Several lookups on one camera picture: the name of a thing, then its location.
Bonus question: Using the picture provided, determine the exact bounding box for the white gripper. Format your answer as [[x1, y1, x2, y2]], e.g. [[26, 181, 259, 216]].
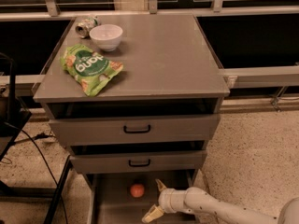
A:
[[142, 179, 187, 223]]

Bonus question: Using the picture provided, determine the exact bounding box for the red apple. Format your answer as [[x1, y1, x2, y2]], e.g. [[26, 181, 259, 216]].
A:
[[130, 182, 145, 198]]

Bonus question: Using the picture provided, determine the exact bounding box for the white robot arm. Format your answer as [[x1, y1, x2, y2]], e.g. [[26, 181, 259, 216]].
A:
[[142, 179, 299, 224]]

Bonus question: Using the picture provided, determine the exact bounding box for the grey bottom drawer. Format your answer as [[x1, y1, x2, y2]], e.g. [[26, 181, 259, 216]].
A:
[[88, 170, 192, 224]]

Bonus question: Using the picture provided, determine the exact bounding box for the grey drawer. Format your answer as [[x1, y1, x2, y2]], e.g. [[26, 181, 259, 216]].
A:
[[71, 141, 206, 174], [50, 99, 220, 147], [88, 170, 192, 224]]

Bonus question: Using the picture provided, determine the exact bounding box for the grey middle drawer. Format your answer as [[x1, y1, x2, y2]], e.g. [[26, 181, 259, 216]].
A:
[[71, 141, 206, 174]]

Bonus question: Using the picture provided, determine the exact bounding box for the grey top drawer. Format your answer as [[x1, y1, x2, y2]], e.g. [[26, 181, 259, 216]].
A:
[[50, 99, 220, 147]]

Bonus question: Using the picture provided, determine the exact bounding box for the grey drawer cabinet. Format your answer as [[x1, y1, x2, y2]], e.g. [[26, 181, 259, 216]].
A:
[[33, 13, 231, 224]]

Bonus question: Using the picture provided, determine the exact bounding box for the green chip bag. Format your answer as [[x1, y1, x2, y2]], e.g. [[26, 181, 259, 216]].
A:
[[60, 44, 123, 97]]

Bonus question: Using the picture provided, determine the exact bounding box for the black stand left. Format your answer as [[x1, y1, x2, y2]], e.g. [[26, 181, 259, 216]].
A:
[[0, 53, 70, 224]]

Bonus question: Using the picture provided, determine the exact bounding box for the metal window railing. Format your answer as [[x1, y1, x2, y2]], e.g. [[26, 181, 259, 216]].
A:
[[0, 0, 299, 106]]

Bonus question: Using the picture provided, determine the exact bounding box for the white ceramic bowl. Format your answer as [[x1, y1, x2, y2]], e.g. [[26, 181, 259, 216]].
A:
[[89, 24, 123, 51]]

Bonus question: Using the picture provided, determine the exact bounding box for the crushed aluminium can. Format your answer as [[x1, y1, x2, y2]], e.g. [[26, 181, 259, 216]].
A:
[[75, 16, 101, 38]]

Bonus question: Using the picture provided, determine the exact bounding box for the black cable on floor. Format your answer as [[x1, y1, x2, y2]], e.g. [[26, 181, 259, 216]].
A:
[[0, 121, 70, 224]]

